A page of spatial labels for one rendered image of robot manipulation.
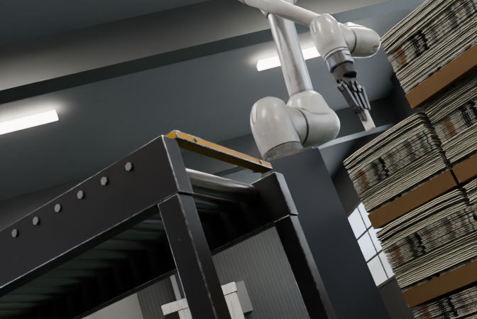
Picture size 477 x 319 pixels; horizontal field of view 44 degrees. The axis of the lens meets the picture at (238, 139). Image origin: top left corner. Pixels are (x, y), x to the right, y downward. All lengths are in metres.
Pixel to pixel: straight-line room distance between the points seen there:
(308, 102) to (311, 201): 0.45
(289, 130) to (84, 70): 2.88
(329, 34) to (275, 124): 0.39
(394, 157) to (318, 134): 0.67
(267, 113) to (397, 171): 0.68
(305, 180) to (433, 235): 0.60
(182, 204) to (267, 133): 1.12
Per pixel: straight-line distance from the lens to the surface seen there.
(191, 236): 1.08
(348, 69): 2.02
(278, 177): 1.57
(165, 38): 4.96
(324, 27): 2.08
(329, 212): 2.08
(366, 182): 1.75
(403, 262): 1.71
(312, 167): 2.12
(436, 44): 1.65
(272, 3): 2.32
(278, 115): 2.21
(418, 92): 1.66
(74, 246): 1.25
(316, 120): 2.32
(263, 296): 11.49
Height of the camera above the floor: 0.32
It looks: 22 degrees up
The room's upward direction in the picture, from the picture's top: 20 degrees counter-clockwise
